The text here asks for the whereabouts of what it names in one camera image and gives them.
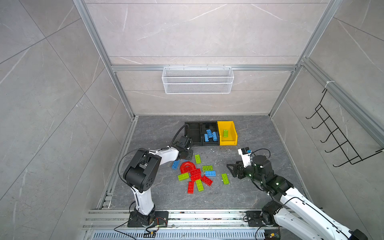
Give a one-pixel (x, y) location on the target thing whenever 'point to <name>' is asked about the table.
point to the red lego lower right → (206, 180)
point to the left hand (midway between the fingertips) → (189, 150)
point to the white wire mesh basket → (197, 80)
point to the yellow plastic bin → (232, 139)
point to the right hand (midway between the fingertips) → (231, 162)
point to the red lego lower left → (190, 187)
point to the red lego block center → (195, 174)
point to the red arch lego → (185, 167)
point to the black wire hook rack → (348, 150)
